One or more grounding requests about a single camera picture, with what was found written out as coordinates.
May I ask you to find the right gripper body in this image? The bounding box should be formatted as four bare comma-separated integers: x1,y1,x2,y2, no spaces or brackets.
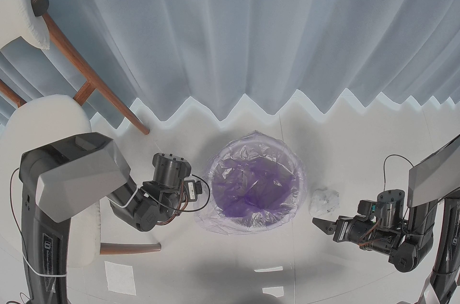
334,215,379,246

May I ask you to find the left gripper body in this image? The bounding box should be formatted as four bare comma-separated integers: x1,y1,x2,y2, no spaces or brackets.
182,178,204,206

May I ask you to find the white plastic wrapper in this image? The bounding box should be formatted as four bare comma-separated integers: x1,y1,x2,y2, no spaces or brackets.
309,187,340,216

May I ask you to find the purple plastic bag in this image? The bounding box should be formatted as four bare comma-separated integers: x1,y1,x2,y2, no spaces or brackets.
194,130,308,235

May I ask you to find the white trash bin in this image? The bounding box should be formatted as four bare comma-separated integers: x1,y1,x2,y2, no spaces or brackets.
209,138,303,229

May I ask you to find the white cushioned wooden chair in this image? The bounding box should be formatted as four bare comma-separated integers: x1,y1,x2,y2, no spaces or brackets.
0,0,161,269

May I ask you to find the pale blue curtain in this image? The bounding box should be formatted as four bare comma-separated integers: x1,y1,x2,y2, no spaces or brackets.
0,0,460,132

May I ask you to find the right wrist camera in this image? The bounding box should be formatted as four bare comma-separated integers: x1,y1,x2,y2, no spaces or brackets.
359,199,377,217

